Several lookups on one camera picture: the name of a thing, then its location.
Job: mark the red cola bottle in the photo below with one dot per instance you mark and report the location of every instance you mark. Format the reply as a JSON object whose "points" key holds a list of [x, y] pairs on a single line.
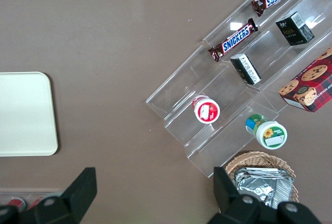
{"points": [[15, 203], [36, 203]]}

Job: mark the silver foil packet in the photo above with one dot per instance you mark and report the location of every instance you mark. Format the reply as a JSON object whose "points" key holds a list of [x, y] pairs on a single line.
{"points": [[262, 171], [264, 191]]}

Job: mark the green label yogurt cup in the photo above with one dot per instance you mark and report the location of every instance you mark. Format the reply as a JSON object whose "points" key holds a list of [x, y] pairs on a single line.
{"points": [[269, 133]]}

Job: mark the clear acrylic bottle rack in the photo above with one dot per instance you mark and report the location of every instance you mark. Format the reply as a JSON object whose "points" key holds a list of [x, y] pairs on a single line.
{"points": [[31, 194]]}

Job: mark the light tan wicker basket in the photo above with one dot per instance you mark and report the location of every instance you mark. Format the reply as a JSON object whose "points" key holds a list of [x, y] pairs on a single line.
{"points": [[259, 157]]}

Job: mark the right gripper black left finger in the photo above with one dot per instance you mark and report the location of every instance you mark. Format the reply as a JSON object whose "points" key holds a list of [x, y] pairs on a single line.
{"points": [[75, 200]]}

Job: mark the cream plastic tray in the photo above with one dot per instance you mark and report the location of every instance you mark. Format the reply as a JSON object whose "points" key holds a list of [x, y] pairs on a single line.
{"points": [[26, 115]]}

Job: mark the clear acrylic stepped display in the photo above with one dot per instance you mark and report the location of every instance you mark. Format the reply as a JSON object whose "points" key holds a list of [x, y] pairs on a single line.
{"points": [[207, 84]]}

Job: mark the red tartan cookie box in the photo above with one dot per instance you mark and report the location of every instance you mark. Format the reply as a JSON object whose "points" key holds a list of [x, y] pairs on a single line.
{"points": [[311, 86]]}

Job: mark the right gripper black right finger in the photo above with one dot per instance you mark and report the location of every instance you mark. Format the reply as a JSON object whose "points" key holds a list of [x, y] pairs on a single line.
{"points": [[233, 206]]}

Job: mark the red label yogurt cup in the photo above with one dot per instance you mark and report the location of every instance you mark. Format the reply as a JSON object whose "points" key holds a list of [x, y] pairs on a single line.
{"points": [[206, 110]]}

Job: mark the small black carton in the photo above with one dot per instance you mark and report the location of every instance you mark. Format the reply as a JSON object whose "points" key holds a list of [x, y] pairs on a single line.
{"points": [[294, 28], [246, 69]]}

